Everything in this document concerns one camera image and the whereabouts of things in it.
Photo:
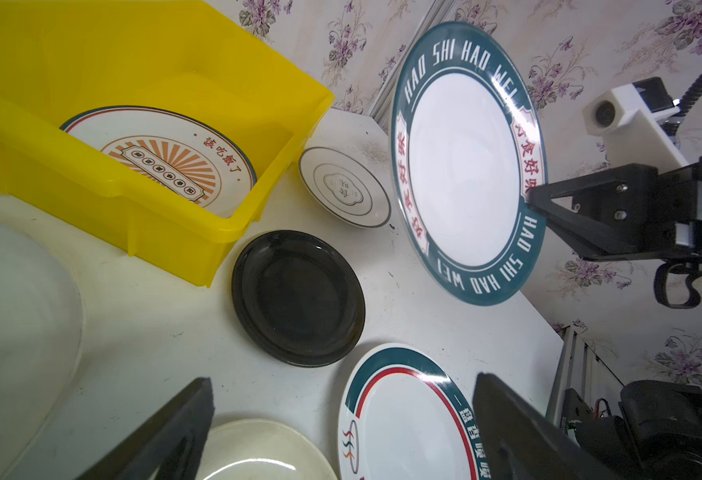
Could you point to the cream plate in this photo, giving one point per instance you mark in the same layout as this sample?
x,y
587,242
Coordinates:
x,y
261,449

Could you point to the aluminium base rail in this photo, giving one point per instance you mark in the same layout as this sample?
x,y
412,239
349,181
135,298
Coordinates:
x,y
584,387

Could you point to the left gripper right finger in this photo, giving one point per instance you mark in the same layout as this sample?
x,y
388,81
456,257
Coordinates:
x,y
519,443

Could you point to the translucent white plate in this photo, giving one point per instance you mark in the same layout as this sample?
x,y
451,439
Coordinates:
x,y
41,329

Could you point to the white plate green quatrefoil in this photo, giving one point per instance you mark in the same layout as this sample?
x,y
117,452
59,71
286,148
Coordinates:
x,y
344,187

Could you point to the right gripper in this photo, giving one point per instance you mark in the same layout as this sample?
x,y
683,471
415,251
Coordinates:
x,y
646,216

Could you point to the white plate green red rim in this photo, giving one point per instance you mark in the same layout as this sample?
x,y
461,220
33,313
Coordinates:
x,y
402,417

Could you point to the black plate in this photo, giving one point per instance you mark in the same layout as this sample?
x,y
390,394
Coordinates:
x,y
298,299

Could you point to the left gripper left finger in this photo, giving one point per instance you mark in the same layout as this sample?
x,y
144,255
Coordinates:
x,y
169,445

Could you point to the green rim HAO SHI plate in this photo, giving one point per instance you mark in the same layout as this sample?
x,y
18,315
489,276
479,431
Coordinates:
x,y
467,148

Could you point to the yellow plastic bin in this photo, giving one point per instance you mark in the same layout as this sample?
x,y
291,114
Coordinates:
x,y
59,59

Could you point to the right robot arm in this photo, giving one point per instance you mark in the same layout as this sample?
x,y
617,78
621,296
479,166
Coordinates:
x,y
658,434

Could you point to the orange sunburst pattern plate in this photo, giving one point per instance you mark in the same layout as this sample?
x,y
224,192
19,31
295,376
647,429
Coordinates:
x,y
184,155

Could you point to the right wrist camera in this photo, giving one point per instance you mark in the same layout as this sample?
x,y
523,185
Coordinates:
x,y
629,121

